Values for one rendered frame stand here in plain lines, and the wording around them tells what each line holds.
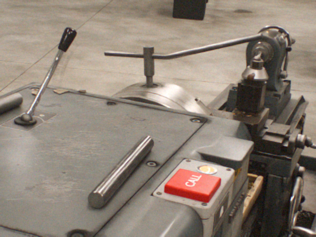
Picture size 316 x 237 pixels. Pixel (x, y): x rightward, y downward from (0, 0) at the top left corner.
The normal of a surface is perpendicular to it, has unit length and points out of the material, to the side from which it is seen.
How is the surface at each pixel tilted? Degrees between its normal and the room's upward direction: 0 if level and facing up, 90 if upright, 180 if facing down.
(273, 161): 88
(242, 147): 0
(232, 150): 0
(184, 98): 24
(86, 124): 0
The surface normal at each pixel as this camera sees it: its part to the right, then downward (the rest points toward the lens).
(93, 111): 0.07, -0.94
